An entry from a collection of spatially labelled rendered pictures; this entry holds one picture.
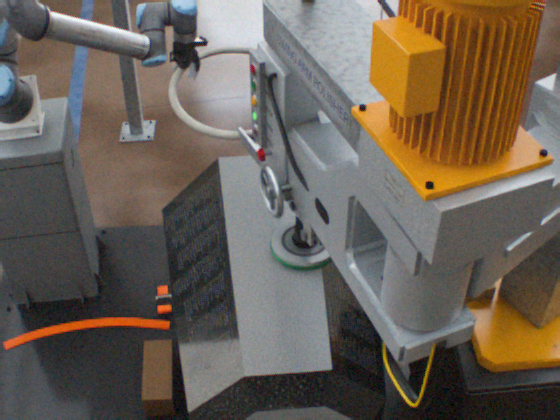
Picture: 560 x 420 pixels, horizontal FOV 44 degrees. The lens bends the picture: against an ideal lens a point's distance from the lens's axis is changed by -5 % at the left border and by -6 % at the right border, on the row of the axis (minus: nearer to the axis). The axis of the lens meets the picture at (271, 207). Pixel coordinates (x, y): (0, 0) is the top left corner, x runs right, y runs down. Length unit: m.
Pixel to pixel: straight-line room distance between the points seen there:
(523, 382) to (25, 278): 2.18
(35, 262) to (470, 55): 2.47
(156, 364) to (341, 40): 1.71
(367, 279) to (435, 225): 0.50
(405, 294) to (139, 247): 2.24
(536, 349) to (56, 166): 1.89
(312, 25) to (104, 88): 3.25
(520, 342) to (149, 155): 2.58
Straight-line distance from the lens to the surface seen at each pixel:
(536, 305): 2.29
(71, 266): 3.30
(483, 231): 1.32
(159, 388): 2.90
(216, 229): 2.50
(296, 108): 1.90
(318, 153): 1.82
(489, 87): 1.21
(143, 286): 3.43
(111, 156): 4.24
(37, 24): 2.27
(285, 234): 2.38
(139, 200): 3.90
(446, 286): 1.52
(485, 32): 1.16
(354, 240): 1.73
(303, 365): 2.07
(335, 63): 1.59
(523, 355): 2.25
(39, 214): 3.11
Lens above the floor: 2.49
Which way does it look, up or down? 41 degrees down
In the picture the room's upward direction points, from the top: 1 degrees counter-clockwise
